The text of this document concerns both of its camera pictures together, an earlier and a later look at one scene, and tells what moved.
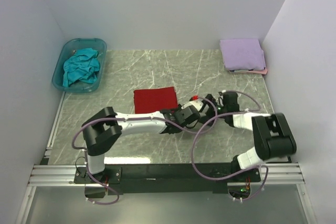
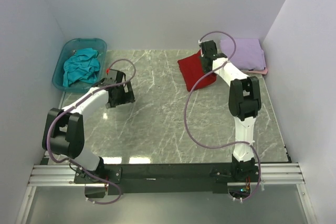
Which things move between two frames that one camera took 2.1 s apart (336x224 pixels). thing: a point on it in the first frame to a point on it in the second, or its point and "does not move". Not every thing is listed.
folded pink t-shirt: [261, 71] does not move
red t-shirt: [154, 100] to [192, 68]
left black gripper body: [178, 109] to [123, 97]
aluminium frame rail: [46, 175] does not move
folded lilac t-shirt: [242, 54] does not move
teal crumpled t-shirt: [84, 65] does not move
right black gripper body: [210, 112] to [206, 70]
